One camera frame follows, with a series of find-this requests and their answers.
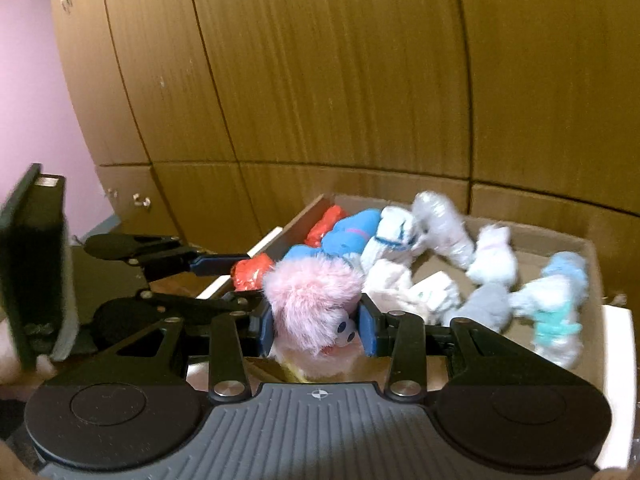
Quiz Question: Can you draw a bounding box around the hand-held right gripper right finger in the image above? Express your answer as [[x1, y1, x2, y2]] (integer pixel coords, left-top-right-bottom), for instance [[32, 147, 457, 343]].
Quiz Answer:
[[359, 294, 532, 404]]

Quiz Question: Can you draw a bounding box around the pink fuzzy sock roll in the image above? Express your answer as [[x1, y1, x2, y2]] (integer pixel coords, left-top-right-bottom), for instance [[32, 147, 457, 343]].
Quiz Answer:
[[261, 252, 365, 381]]

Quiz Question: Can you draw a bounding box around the silver grey sock roll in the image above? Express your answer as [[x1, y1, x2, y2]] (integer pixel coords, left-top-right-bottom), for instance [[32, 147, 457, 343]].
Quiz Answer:
[[411, 190, 475, 268]]

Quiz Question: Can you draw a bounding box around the wooden wardrobe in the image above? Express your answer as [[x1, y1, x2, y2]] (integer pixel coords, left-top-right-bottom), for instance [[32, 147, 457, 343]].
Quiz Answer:
[[29, 0, 640, 311]]

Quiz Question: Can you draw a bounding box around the red sock roll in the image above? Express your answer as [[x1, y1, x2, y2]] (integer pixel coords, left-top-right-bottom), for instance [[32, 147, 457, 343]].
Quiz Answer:
[[304, 204, 353, 250], [230, 253, 278, 292]]

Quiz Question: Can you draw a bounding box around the cardboard box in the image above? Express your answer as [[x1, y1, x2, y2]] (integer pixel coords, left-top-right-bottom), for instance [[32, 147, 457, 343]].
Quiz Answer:
[[230, 192, 608, 396]]

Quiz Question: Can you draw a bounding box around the light blue white sock roll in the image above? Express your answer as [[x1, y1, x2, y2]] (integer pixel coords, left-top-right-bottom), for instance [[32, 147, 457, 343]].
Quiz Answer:
[[510, 251, 590, 368]]

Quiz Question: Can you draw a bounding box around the person's left hand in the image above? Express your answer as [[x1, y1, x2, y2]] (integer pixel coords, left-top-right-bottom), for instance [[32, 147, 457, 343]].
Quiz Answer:
[[0, 320, 57, 388]]

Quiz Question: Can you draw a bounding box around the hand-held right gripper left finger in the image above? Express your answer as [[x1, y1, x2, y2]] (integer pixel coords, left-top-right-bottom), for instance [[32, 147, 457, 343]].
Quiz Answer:
[[107, 305, 275, 405]]

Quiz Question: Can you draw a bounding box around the cream sock roll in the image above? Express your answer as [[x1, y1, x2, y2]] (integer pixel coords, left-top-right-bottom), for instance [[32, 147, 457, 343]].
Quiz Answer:
[[361, 259, 462, 327]]

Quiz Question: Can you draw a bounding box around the white sock roll blue trim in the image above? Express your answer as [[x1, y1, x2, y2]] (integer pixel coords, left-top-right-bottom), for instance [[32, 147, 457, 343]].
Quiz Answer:
[[362, 206, 423, 273]]

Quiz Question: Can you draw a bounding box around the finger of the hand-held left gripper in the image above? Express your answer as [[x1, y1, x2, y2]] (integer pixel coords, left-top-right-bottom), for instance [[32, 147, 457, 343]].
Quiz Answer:
[[83, 233, 251, 282], [93, 290, 263, 346]]

